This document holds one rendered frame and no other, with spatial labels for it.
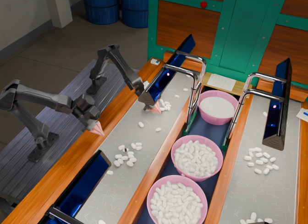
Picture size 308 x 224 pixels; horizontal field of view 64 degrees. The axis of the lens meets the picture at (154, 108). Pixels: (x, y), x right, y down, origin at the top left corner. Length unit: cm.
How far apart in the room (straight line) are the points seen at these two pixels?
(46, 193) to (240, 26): 140
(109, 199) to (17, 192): 47
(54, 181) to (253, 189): 93
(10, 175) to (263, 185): 126
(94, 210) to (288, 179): 94
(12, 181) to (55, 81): 184
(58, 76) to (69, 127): 167
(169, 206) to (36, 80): 242
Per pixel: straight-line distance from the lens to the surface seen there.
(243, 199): 128
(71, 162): 131
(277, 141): 107
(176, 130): 141
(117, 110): 151
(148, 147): 135
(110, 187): 123
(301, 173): 146
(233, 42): 174
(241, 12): 166
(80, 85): 189
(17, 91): 124
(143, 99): 113
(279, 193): 137
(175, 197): 121
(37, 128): 139
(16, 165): 152
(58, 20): 427
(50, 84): 310
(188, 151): 138
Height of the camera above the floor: 182
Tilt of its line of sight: 44 degrees down
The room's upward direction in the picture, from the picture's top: 3 degrees clockwise
